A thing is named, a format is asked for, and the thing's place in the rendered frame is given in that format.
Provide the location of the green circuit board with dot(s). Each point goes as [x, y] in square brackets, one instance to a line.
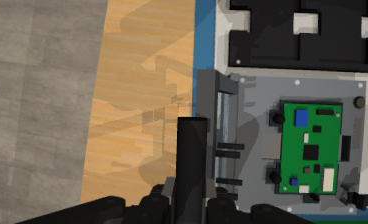
[310, 148]

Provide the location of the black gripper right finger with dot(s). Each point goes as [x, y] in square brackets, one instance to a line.
[219, 209]

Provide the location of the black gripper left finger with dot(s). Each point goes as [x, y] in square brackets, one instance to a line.
[112, 209]

